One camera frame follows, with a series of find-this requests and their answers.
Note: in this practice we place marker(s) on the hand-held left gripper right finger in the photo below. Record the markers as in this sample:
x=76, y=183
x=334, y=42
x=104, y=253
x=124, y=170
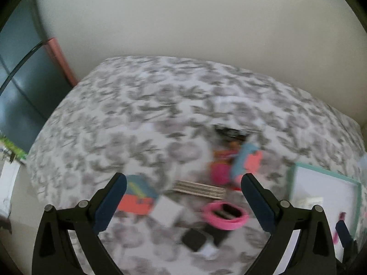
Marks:
x=258, y=203

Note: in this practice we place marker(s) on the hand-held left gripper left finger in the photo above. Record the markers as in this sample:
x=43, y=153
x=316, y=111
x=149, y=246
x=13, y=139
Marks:
x=110, y=203

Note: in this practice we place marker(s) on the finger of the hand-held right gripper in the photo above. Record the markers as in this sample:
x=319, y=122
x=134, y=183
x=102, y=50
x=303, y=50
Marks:
x=343, y=233

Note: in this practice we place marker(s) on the pink marker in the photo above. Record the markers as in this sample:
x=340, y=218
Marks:
x=341, y=216

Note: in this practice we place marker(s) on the white tray with teal rim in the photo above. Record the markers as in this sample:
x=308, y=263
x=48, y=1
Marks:
x=321, y=186

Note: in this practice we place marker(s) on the orange and blue box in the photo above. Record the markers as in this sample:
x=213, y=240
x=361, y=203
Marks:
x=134, y=203

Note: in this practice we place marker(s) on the blue and coral block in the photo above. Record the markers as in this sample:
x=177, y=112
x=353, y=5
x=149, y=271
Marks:
x=246, y=157

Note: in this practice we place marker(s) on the small white box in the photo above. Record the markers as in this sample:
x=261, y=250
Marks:
x=167, y=210

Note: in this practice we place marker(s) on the stack of striped cards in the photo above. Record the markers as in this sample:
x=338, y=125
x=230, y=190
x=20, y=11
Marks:
x=197, y=189

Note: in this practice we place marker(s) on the small black square object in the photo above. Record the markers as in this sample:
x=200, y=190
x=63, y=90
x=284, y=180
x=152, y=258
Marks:
x=193, y=239

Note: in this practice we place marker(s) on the black toy car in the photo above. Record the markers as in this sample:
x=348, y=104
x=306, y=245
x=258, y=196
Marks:
x=232, y=132

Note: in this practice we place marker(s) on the grey floral blanket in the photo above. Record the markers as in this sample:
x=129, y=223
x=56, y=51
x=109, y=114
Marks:
x=143, y=106

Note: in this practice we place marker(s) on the green printed item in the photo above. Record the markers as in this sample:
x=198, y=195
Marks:
x=13, y=149

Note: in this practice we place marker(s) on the dark grey cabinet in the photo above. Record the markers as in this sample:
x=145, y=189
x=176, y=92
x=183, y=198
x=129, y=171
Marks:
x=23, y=91

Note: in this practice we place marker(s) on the pink frame strip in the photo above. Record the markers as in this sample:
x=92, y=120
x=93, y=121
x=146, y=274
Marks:
x=61, y=60

